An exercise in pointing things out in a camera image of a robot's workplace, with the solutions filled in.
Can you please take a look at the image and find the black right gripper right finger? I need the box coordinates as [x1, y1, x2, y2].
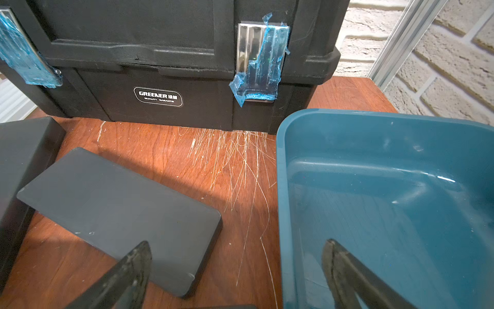
[322, 239, 415, 308]

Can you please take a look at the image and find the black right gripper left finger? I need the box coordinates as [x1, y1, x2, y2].
[66, 241, 152, 308]

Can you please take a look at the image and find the flat black pencil case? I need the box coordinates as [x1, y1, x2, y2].
[17, 148, 223, 298]

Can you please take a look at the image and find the teal plastic storage tray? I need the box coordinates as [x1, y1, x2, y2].
[276, 109, 493, 308]

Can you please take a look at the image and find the long black pencil case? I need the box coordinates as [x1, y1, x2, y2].
[1, 117, 66, 290]

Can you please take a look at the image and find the black plastic toolbox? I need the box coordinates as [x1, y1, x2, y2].
[1, 1, 349, 134]

